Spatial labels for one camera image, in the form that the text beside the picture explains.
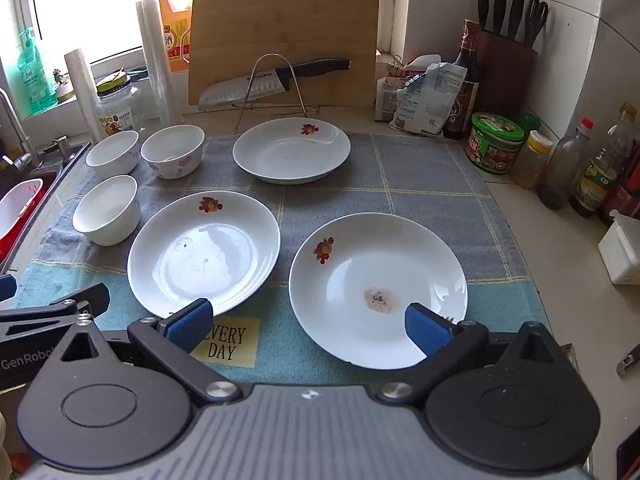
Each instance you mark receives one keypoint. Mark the yellow lid jar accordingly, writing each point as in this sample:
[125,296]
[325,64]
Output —
[531,160]

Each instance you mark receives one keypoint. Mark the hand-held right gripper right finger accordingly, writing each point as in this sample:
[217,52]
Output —
[425,332]

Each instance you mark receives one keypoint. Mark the black kitchen scissors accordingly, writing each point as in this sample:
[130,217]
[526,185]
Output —
[536,17]

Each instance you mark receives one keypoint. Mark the green lid sauce jar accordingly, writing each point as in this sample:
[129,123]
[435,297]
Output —
[492,145]

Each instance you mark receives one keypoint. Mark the red white food bag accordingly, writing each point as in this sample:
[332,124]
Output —
[386,95]

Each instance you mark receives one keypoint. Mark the red plastic basin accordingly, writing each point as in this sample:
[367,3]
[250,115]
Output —
[47,190]

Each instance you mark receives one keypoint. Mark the white blue printed bag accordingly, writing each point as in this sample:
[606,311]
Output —
[425,100]

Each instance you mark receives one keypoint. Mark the yellow label oil bottle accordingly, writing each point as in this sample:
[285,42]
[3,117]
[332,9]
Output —
[600,180]

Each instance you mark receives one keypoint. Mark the white frame window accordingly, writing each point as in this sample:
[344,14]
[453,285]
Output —
[100,0]

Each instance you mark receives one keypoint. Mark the chrome faucet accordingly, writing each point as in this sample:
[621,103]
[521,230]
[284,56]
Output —
[17,132]

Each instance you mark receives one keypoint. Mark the white plastic box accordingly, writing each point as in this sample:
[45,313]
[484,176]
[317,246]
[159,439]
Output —
[622,250]

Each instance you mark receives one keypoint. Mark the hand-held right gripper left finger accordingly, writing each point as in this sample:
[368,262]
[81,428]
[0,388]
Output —
[192,325]

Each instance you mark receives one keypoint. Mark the red cap clear bottle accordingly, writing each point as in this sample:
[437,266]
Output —
[565,170]

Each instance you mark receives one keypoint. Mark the small chrome sink fitting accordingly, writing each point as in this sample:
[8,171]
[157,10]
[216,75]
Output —
[62,144]

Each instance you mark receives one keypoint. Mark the small green container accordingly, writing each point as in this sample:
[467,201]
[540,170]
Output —
[531,122]

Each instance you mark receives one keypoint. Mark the glass jar green lid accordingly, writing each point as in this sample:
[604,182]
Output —
[117,110]

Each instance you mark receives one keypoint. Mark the green dish soap bottle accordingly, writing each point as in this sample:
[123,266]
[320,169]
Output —
[35,80]

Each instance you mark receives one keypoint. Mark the white floral bowl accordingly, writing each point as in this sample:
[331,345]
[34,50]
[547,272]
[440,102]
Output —
[172,160]
[105,225]
[112,160]

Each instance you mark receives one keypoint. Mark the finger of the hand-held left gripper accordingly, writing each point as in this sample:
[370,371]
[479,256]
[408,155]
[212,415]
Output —
[7,287]
[75,302]

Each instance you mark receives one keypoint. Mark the grey blue checked towel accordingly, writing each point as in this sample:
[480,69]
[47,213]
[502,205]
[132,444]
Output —
[400,185]

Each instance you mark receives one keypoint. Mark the brown knife block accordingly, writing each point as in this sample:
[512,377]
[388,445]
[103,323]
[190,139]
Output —
[505,75]

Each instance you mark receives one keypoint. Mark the tall plastic wrap roll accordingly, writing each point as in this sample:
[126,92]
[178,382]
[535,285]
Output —
[157,60]

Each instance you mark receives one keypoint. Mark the red and white basin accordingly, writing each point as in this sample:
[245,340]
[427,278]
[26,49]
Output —
[20,205]

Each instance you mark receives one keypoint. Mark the stainless steel sink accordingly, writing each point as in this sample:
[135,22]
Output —
[60,175]

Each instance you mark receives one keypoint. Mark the dark soy sauce bottle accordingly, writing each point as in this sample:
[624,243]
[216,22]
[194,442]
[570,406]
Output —
[465,100]

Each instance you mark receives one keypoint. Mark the bamboo cutting board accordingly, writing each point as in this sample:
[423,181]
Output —
[275,25]

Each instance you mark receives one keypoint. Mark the orange cooking wine jug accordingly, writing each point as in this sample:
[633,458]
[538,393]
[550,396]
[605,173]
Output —
[175,30]

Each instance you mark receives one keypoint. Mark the white fruit print plate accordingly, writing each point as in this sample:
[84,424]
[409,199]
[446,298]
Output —
[360,270]
[200,260]
[290,152]

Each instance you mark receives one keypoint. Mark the small potted plant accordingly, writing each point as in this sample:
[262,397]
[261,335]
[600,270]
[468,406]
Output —
[65,91]

